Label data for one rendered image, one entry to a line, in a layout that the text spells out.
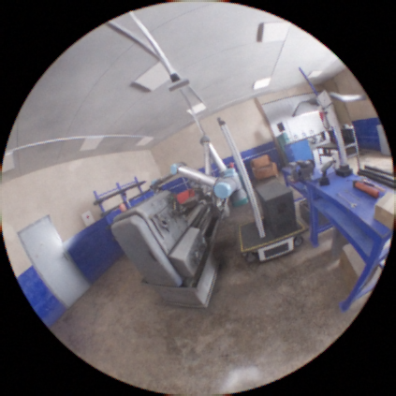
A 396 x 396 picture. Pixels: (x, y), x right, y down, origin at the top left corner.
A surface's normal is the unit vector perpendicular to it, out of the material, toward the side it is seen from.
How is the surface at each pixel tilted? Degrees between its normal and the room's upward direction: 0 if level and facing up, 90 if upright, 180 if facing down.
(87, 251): 90
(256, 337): 0
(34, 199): 90
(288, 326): 0
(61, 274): 90
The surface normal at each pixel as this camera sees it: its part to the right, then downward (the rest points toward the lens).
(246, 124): -0.29, 0.33
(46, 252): 0.87, -0.30
